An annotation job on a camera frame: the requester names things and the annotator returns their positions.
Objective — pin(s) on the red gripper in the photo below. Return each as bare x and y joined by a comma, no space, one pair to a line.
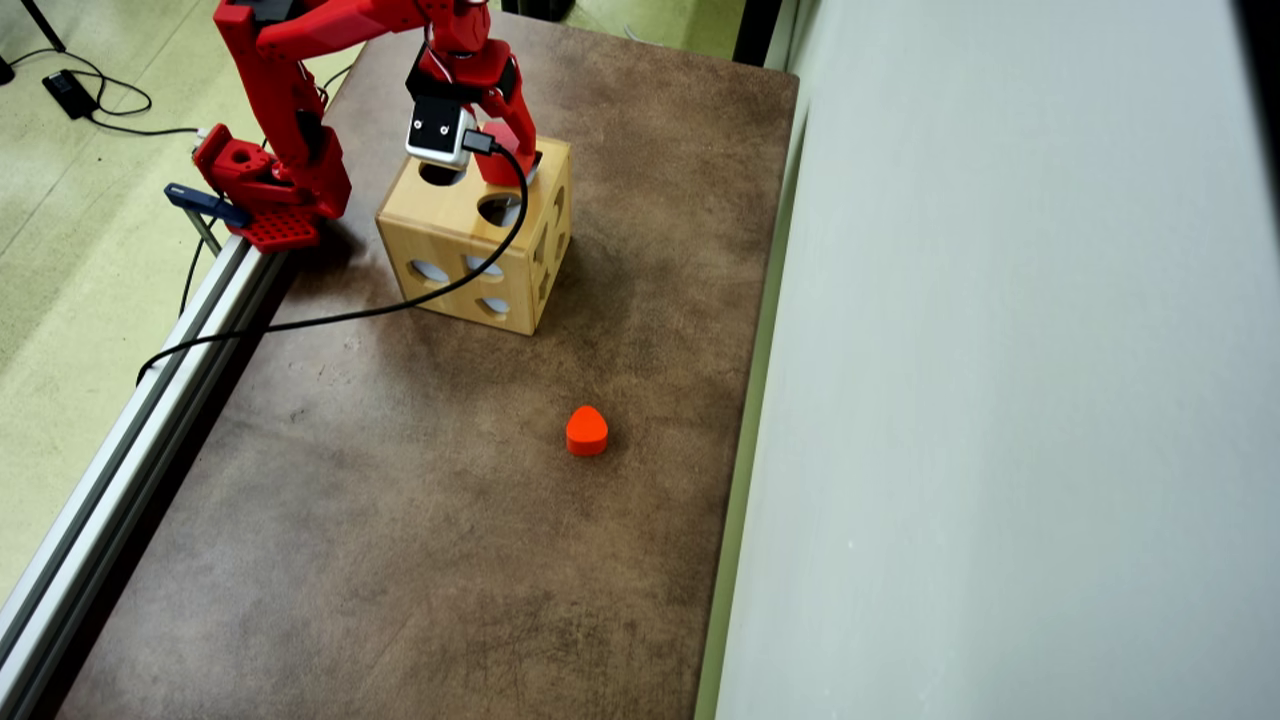
511,128

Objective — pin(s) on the red robot arm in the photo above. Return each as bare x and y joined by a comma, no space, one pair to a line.
290,100

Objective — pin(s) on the black box object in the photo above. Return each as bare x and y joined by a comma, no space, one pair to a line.
538,8

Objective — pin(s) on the wooden shape sorter box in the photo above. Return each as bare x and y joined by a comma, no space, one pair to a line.
470,285

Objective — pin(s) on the blue clamp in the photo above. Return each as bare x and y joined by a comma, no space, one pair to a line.
205,203

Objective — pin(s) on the orange rounded wooden block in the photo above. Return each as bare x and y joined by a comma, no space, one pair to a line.
587,432

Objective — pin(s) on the black power adapter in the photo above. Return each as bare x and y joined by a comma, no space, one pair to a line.
70,93

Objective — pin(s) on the black stand leg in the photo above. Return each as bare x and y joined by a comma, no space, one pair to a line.
42,25

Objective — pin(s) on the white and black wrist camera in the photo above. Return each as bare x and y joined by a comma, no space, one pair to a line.
438,130

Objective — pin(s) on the dark vertical post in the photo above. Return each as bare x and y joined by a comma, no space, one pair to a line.
757,30

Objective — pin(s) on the aluminium profile rail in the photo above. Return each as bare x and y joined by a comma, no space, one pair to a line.
60,580

